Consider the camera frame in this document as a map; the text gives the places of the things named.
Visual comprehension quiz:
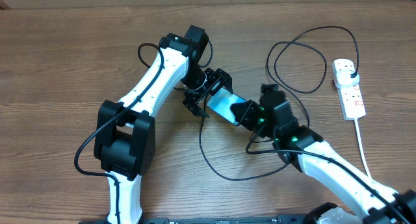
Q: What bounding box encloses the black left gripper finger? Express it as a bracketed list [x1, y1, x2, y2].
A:
[220, 75, 233, 94]
[183, 99, 209, 118]

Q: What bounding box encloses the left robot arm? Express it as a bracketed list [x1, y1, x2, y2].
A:
[94, 25, 233, 223]

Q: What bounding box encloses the white power strip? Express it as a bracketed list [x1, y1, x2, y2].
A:
[332, 58, 366, 121]

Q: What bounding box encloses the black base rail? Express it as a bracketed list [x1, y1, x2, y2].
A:
[80, 214, 306, 224]

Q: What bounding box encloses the blue Galaxy S24+ smartphone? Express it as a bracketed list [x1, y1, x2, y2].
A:
[207, 88, 246, 125]

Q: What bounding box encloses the white charger plug adapter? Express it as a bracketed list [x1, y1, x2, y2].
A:
[334, 70, 360, 88]

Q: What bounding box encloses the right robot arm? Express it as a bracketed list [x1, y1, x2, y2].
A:
[230, 84, 415, 223]

